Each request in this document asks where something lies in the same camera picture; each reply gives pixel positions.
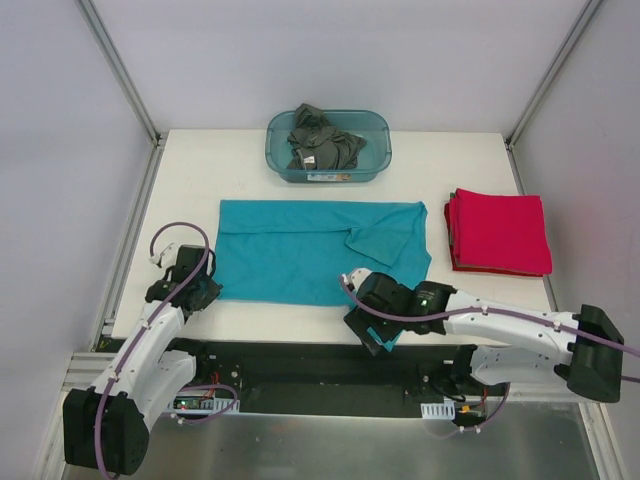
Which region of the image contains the dark grey crumpled shirt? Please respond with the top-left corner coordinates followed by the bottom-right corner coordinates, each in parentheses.
top-left (287, 103), bottom-right (367, 170)

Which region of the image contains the right aluminium frame post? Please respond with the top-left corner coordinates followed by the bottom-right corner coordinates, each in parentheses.
top-left (505, 0), bottom-right (606, 151)

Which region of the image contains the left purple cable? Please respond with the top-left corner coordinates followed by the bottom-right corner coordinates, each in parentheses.
top-left (94, 222), bottom-right (241, 476)

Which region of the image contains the folded red t shirt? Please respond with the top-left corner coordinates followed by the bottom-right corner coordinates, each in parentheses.
top-left (444, 188), bottom-right (553, 278)

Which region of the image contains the aluminium frame post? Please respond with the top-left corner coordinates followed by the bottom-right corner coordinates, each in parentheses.
top-left (74, 0), bottom-right (162, 146)
top-left (505, 0), bottom-right (606, 151)

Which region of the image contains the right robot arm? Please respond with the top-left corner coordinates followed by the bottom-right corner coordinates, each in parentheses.
top-left (339, 268), bottom-right (624, 403)

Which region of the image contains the aluminium front rail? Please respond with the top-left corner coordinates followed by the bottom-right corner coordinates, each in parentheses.
top-left (62, 351), bottom-right (605, 401)

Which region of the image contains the right white cable duct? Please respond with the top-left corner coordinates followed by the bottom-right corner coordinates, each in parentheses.
top-left (420, 400), bottom-right (456, 421)

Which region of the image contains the teal plastic bin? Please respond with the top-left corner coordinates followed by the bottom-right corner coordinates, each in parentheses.
top-left (265, 109), bottom-right (392, 183)

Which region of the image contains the white cable duct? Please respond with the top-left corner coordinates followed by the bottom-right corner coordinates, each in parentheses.
top-left (420, 400), bottom-right (456, 421)
top-left (159, 393), bottom-right (241, 415)

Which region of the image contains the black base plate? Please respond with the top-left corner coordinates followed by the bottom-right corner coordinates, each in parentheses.
top-left (169, 339), bottom-right (505, 418)

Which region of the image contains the left white cable duct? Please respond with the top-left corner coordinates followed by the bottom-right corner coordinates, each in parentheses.
top-left (159, 393), bottom-right (241, 415)

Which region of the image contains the left aluminium frame post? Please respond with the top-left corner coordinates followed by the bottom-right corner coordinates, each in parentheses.
top-left (74, 0), bottom-right (162, 146)

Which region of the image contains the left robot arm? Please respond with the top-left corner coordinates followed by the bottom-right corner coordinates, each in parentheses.
top-left (63, 245), bottom-right (222, 479)

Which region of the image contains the teal t shirt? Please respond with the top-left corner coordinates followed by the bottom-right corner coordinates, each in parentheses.
top-left (215, 200), bottom-right (431, 345)

